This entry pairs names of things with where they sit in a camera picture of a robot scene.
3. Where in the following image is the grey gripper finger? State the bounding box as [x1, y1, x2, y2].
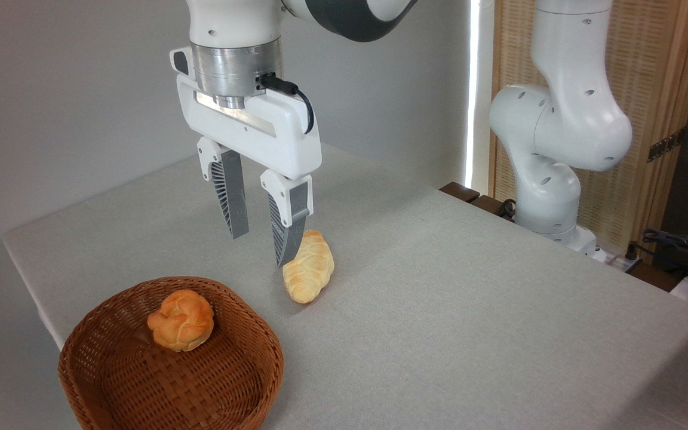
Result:
[260, 169, 314, 268]
[196, 137, 250, 240]

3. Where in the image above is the bamboo folding screen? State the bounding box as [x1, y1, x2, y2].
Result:
[490, 0, 688, 263]

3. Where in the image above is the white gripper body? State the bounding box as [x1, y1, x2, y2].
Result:
[170, 47, 323, 180]

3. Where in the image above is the grey tablecloth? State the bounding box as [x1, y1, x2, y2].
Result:
[2, 143, 688, 430]

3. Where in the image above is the dark cable bundle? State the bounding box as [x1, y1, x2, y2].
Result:
[641, 229, 688, 310]

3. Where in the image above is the brown wicker basket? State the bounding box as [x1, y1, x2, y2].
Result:
[58, 276, 285, 430]

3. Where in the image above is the dark metal screen hinge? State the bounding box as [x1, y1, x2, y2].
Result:
[647, 128, 687, 163]

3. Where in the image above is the long pale braided bread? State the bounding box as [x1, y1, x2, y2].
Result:
[282, 230, 335, 305]

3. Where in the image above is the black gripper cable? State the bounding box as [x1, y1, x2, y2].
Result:
[259, 73, 315, 135]

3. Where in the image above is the round orange bread roll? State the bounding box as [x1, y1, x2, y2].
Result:
[147, 290, 215, 352]

